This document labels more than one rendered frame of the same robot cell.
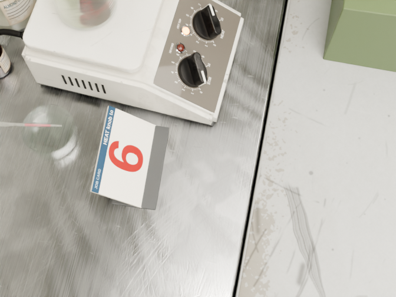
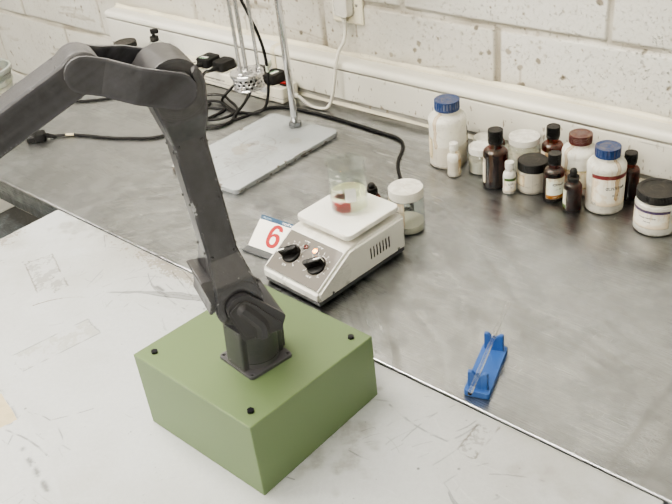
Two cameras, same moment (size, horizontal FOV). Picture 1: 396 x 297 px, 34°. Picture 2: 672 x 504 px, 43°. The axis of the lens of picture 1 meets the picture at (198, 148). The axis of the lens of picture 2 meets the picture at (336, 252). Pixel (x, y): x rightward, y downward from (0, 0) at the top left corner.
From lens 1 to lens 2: 1.33 m
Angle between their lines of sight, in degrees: 70
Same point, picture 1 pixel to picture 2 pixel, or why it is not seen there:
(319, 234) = (170, 300)
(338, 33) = not seen: hidden behind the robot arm
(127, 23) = (326, 216)
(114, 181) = (263, 228)
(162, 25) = (322, 238)
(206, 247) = not seen: hidden behind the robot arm
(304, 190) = (198, 303)
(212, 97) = (274, 265)
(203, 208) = not seen: hidden behind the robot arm
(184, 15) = (324, 251)
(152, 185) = (254, 250)
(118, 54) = (310, 210)
